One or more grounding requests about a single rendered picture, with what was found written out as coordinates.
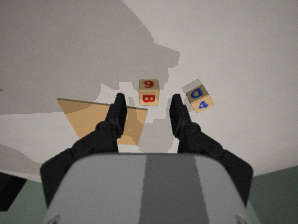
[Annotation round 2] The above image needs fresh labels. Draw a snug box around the tan mat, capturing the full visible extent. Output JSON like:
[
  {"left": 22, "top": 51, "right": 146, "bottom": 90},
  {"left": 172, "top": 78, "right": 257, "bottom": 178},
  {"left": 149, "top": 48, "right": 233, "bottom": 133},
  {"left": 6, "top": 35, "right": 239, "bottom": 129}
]
[{"left": 57, "top": 98, "right": 148, "bottom": 145}]

